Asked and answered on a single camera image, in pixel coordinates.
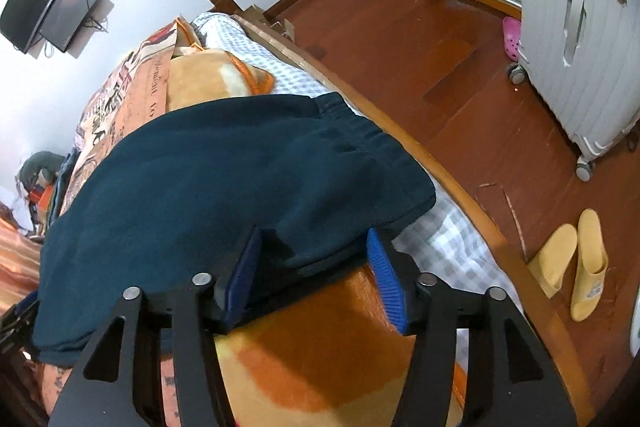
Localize blue jeans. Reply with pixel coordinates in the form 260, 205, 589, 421
47, 152, 78, 233

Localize yellow slipper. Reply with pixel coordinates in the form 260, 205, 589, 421
527, 224, 579, 299
570, 208, 610, 322

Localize white ribbed suitcase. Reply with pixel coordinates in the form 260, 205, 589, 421
507, 0, 640, 182

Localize striped orange curtain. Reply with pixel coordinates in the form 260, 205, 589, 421
0, 202, 45, 308

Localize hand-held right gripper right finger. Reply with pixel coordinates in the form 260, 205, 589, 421
366, 228, 578, 427

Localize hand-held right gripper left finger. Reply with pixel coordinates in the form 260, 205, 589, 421
47, 226, 263, 427

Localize orange fleece blanket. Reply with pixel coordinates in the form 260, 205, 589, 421
162, 47, 466, 427

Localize pink clog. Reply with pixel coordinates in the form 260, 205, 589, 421
502, 17, 524, 62

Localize small black wall monitor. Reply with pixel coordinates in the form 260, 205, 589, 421
37, 0, 98, 54

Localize wooden bed frame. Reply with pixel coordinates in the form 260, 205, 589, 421
207, 0, 596, 427

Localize dark pants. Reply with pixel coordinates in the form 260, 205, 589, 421
32, 92, 437, 365

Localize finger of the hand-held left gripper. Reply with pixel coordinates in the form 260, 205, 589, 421
0, 299, 41, 350

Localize printed blanket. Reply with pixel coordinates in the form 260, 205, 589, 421
40, 18, 206, 427

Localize checked bed sheet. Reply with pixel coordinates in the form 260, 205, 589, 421
192, 12, 526, 408

